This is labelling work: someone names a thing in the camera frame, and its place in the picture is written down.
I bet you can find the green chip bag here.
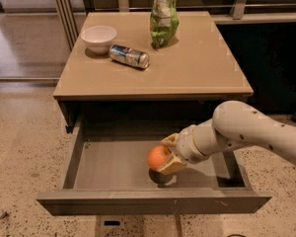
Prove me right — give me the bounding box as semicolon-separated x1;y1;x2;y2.
150;0;179;48

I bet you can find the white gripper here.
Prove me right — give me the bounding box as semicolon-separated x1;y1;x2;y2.
157;124;208;175

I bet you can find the white ceramic bowl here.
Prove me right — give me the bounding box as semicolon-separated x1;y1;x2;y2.
81;26;116;54

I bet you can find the tan top drawer cabinet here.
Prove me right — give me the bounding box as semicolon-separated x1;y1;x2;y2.
53;12;253;126

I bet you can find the silver blue soda can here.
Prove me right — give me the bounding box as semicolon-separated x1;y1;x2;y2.
109;44;149;69

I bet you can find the orange fruit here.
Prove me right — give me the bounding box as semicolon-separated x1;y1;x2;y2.
148;145;171;171

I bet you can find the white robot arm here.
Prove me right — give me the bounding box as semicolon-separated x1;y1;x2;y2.
156;101;296;175

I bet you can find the open grey top drawer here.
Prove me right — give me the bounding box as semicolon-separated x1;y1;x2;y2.
37;118;271;215

